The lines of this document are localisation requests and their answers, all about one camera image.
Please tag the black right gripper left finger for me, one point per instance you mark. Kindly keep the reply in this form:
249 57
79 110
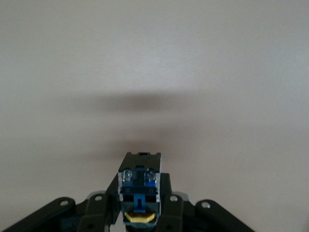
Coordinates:
99 212

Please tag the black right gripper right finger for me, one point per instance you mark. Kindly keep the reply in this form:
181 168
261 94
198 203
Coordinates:
172 212

